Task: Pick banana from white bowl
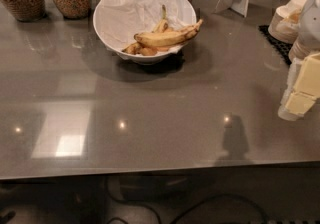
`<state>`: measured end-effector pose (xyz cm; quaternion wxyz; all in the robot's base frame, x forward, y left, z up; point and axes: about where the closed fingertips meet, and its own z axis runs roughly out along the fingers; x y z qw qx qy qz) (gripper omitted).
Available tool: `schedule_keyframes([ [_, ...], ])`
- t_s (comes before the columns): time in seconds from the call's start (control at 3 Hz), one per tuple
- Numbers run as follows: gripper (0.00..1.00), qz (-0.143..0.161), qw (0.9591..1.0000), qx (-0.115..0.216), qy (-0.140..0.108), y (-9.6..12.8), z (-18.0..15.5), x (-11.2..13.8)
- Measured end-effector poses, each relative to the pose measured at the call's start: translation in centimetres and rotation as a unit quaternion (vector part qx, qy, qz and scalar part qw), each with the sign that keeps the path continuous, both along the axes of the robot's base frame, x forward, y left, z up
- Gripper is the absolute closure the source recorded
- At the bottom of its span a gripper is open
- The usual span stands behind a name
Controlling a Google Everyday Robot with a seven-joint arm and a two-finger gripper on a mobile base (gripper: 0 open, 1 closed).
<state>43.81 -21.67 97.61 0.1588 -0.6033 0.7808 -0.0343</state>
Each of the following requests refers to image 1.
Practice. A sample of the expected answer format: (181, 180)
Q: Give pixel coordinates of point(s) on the brown banana pieces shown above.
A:
(137, 48)

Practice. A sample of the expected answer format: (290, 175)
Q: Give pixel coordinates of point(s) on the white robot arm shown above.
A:
(309, 27)

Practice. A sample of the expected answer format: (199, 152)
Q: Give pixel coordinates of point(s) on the rear stack paper bowls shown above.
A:
(284, 24)

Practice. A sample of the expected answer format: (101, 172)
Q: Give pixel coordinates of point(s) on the black rubber mat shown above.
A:
(281, 47)

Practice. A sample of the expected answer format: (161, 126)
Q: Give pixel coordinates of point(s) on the stack paper bowls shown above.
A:
(300, 49)
(284, 24)

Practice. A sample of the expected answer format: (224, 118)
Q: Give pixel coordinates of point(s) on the front stack paper bowls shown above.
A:
(300, 49)

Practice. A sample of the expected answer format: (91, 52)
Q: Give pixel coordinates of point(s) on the large yellow banana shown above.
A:
(171, 38)

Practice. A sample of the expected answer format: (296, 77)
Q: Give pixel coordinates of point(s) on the white ceramic bowl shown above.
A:
(110, 23)

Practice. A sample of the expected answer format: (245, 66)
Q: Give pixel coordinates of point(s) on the white paper liner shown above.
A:
(130, 14)

